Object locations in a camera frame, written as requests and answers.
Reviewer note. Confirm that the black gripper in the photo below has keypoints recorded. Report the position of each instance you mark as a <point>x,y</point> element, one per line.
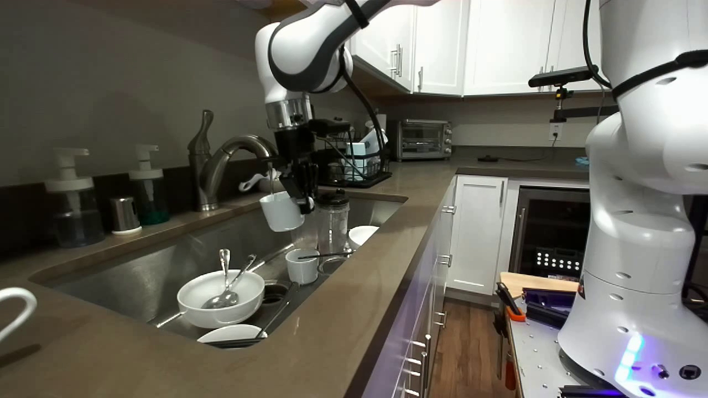
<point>299,150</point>

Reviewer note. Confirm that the white ceramic mug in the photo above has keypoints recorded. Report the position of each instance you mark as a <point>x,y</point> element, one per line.
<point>24,301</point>
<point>279,213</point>

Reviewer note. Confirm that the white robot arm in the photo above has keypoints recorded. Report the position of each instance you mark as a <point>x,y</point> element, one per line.
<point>633,244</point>

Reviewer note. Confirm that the pale blue cylinder cup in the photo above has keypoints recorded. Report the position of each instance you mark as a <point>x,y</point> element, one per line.
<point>354,162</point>

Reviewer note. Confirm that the small white cup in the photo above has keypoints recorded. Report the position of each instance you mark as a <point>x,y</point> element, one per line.
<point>301,269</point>

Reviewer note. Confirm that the small sponge bowl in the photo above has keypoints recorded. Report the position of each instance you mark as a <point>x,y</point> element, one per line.
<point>266,186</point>

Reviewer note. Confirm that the white dish brush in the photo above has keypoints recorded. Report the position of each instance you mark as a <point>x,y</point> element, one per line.
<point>249,182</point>

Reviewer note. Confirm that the clear jar black lid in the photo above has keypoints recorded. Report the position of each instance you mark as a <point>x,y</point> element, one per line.
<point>332,222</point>
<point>311,236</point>

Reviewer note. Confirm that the black dish rack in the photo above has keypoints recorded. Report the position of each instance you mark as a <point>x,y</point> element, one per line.
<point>368,179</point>

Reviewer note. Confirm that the curved steel faucet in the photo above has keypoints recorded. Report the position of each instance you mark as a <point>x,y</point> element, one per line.
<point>235,143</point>

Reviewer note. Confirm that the silver teaspoon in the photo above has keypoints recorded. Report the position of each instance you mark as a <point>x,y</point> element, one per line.
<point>332,254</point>

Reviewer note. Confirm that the white plate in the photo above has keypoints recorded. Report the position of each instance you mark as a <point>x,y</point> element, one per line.
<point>364,234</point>

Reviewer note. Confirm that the white item in rack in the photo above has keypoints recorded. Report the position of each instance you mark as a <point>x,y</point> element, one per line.
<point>377,142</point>

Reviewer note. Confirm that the silver spoon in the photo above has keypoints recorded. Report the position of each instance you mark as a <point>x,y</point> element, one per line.
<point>220,299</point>
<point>224,262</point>

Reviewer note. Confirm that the steel toaster oven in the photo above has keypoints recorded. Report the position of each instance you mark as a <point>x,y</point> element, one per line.
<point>423,140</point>

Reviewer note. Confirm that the glass soap dispenser right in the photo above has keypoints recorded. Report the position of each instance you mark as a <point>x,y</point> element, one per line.
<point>147,199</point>

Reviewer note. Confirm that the glass soap dispenser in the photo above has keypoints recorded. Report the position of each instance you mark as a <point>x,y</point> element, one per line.
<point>147,199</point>
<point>74,213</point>

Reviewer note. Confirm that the large white bowl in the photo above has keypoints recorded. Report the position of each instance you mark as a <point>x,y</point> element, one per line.
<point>222,316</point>

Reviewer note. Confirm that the small white dish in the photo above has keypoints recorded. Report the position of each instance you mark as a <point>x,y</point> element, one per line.
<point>229,333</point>

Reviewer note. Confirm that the lavender lower cabinets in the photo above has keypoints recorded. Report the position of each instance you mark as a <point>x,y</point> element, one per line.
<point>412,310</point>

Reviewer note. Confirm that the steel sink basin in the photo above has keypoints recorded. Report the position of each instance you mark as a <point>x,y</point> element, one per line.
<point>147,273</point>

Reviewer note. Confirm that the white lower cabinet door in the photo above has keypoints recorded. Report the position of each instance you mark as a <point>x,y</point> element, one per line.
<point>478,234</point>

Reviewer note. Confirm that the flat black countertop item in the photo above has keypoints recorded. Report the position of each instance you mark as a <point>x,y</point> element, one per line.
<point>490,157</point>

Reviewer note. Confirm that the glass soap dispenser left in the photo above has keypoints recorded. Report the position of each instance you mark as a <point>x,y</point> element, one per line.
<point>74,213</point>

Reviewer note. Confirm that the orange black clamp tool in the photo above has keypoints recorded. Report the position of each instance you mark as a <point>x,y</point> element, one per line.
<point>512,306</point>

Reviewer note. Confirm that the white upper cabinets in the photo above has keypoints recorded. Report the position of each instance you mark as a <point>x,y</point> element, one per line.
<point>501,45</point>

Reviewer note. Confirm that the black undercounter fridge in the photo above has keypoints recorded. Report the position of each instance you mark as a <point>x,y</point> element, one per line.
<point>550,227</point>

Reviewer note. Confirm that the wooden plank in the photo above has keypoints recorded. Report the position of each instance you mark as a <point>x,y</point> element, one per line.
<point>539,281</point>

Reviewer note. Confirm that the dark purple box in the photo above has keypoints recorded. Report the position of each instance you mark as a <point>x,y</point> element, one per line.
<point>550,307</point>

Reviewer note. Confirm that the small blue item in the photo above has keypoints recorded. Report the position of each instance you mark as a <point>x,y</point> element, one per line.
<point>582,160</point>

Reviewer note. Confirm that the perforated robot table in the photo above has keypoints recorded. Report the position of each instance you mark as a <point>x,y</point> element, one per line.
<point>533,360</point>

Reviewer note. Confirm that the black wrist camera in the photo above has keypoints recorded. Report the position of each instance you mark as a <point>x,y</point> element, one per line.
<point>332,129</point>

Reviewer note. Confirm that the white wall outlet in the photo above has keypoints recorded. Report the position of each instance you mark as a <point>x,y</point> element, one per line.
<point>556,132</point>

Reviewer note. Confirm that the black stereo camera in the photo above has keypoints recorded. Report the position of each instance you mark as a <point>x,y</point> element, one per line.
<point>561,76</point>

